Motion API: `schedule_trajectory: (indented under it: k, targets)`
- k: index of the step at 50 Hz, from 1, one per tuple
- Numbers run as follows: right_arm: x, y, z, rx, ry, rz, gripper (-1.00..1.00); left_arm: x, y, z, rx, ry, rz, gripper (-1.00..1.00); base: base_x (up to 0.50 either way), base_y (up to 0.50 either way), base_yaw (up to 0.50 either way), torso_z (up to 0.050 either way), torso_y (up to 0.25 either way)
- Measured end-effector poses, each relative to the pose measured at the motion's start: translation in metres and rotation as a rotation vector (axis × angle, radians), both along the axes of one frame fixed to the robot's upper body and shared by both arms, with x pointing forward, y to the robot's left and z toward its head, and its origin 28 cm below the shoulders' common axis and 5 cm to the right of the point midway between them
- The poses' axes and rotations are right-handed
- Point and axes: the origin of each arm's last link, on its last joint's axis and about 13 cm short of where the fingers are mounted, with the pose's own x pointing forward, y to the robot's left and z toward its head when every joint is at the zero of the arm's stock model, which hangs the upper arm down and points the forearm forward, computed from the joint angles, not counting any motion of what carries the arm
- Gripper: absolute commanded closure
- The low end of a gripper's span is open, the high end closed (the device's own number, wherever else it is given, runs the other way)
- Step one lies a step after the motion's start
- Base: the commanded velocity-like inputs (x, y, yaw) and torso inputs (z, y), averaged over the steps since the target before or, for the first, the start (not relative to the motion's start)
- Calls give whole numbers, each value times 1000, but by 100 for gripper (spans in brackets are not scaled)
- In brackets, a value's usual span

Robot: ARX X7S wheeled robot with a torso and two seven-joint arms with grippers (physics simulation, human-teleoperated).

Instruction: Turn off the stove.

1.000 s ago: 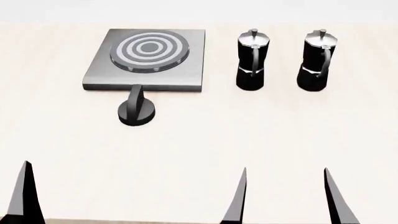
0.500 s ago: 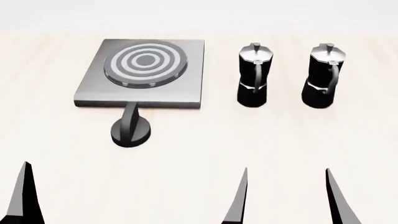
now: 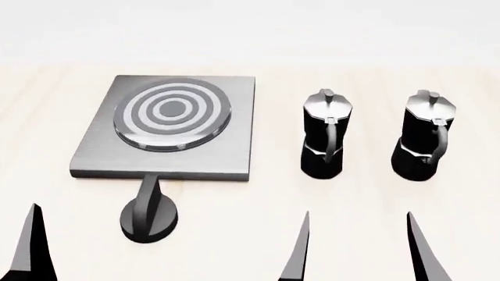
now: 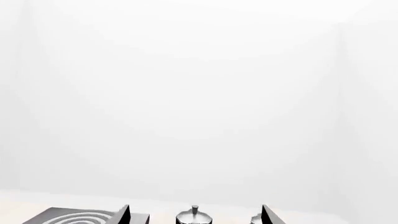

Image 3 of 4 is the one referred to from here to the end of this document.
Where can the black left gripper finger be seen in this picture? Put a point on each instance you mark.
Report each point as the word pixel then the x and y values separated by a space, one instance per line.
pixel 37 248

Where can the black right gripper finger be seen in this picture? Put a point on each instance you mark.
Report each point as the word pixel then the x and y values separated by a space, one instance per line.
pixel 423 257
pixel 297 257

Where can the dark grey stove knob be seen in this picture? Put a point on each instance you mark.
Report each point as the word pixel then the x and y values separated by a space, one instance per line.
pixel 148 213

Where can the round ringed stove burner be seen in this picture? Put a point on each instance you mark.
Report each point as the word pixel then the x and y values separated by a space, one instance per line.
pixel 172 109

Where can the black moka pot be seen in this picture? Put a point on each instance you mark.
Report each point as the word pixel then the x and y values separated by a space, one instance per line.
pixel 418 137
pixel 320 140

